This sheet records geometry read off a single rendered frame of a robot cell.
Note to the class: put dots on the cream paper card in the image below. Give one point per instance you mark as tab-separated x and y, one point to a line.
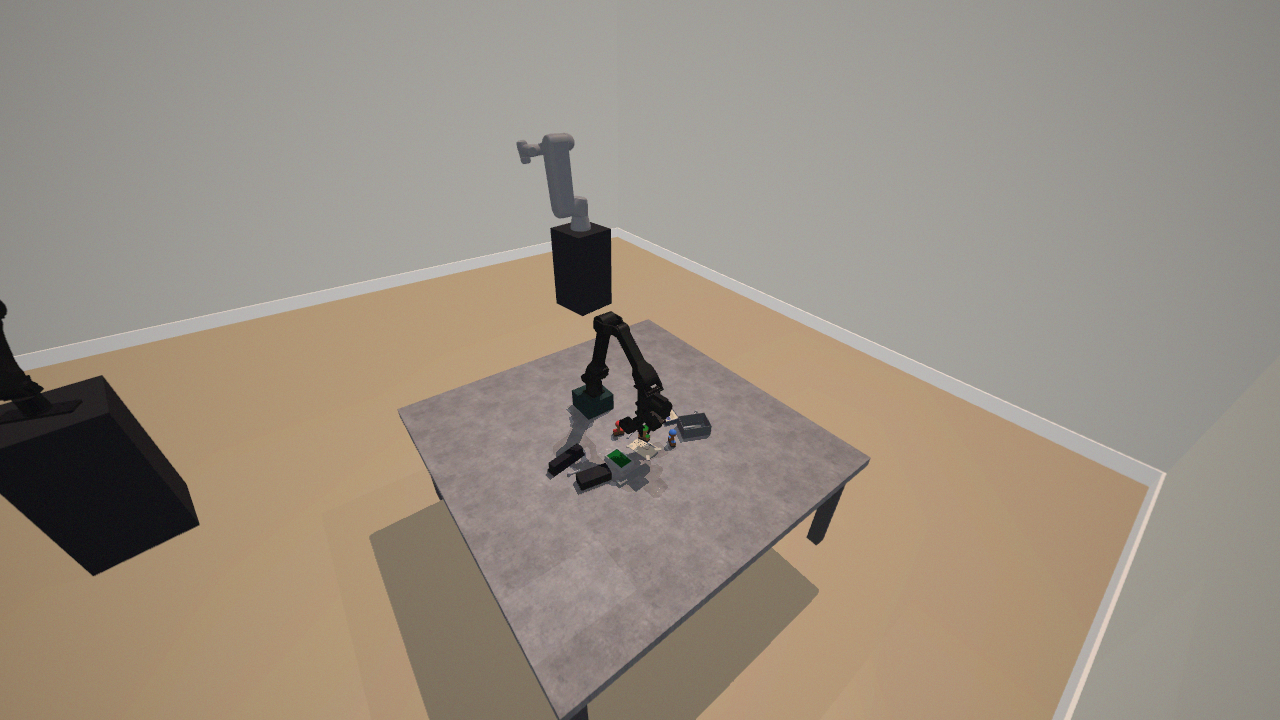
643	448

